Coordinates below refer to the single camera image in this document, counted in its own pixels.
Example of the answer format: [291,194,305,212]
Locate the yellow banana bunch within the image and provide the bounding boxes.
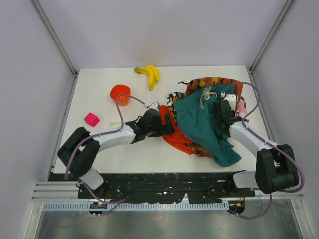
[134,65,160,91]

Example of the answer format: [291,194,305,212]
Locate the pink cube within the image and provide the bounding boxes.
[84,112,100,127]

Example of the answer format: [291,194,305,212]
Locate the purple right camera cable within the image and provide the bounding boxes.
[223,81,305,194]

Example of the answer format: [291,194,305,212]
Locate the purple camera cable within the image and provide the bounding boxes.
[223,81,305,194]
[64,95,150,180]

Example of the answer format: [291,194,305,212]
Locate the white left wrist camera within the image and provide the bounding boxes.
[143,102,160,112]

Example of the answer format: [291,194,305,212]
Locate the orange shorts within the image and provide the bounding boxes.
[159,105,194,155]

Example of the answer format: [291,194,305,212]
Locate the orange plastic cup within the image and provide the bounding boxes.
[110,84,131,106]

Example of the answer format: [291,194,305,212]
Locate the pink navy patterned cloth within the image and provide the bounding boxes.
[235,97,248,118]

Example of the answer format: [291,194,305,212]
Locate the white slotted cable duct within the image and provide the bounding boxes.
[42,201,229,212]

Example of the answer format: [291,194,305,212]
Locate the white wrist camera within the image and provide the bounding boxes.
[221,92,239,111]
[143,102,160,112]

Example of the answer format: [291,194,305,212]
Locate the teal green shorts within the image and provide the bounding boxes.
[173,84,241,167]

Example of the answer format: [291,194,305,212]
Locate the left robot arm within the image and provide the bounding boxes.
[57,109,175,198]

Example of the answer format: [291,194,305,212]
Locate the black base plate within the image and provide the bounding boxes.
[47,171,257,204]

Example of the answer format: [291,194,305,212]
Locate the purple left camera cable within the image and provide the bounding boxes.
[64,95,150,180]

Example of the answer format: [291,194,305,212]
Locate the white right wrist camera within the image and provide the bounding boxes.
[221,92,239,111]

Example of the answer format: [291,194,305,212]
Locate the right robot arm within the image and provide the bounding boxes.
[213,99,300,194]

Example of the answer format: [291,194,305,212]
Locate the black orange white patterned cloth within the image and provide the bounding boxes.
[166,92,187,113]

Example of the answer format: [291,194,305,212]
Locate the orange camouflage cloth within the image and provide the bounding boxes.
[179,77,243,99]

